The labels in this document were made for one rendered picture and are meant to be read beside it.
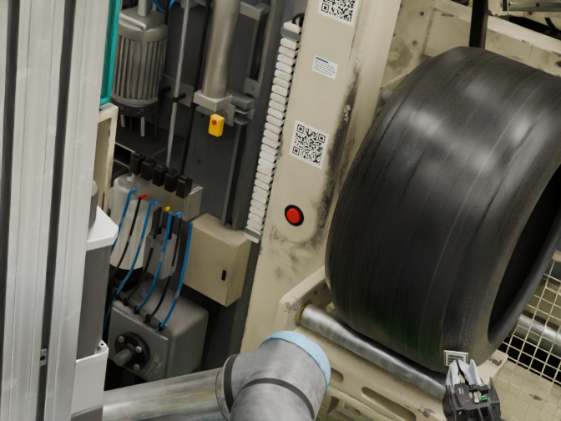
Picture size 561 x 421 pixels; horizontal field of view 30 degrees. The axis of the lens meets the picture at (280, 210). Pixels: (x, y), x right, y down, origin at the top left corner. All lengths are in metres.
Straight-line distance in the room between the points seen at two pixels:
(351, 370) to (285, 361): 0.53
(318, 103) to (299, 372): 0.63
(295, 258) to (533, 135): 0.60
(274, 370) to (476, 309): 0.41
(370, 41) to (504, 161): 0.36
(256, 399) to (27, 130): 0.70
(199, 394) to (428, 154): 0.53
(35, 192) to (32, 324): 0.14
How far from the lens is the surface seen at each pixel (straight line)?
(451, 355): 1.82
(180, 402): 1.60
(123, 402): 1.66
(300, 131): 1.99
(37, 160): 0.87
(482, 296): 1.74
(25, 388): 1.01
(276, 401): 1.45
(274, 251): 2.13
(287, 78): 1.99
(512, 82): 1.82
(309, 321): 2.05
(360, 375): 2.02
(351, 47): 1.88
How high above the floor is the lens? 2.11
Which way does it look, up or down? 30 degrees down
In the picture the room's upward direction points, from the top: 11 degrees clockwise
